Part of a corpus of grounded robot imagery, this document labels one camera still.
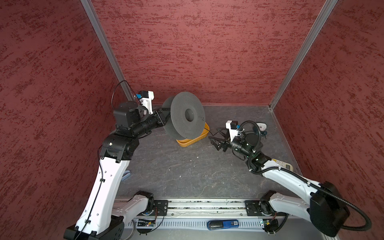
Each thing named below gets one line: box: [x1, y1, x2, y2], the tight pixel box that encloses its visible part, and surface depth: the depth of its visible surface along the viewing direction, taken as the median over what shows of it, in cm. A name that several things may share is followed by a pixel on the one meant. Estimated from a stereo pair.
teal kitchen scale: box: [256, 122, 268, 135], surface depth 105 cm
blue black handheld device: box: [207, 219, 240, 231], surface depth 68 cm
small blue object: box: [121, 170, 132, 181], surface depth 85 cm
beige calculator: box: [271, 158, 294, 172], surface depth 89 cm
